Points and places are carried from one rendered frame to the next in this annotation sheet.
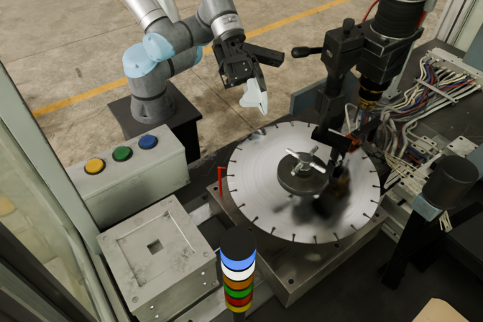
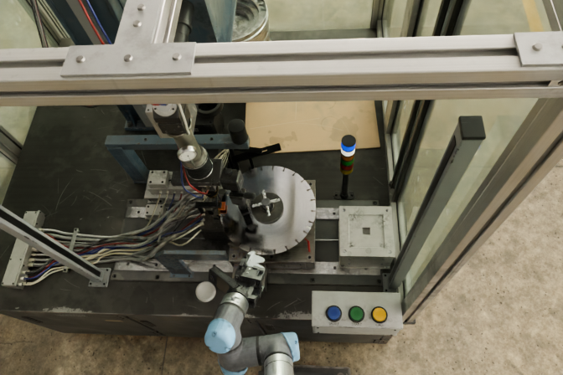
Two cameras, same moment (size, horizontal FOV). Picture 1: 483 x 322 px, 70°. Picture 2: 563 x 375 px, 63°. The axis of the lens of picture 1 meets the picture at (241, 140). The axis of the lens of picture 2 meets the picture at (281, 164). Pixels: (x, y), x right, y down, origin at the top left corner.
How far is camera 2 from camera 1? 1.26 m
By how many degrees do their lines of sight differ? 66
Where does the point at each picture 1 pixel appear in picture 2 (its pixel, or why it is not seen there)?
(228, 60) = (257, 277)
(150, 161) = (340, 294)
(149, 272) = (375, 219)
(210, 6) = (237, 317)
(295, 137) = (247, 233)
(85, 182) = (389, 304)
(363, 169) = not seen: hidden behind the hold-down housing
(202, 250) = (344, 213)
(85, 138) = not seen: outside the picture
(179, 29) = (266, 340)
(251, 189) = (301, 217)
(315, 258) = not seen: hidden behind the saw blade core
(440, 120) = (105, 227)
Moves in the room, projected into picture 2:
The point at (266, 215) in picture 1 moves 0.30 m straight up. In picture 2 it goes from (306, 197) to (302, 155)
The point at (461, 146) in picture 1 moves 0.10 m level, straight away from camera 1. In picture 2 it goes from (157, 177) to (131, 182)
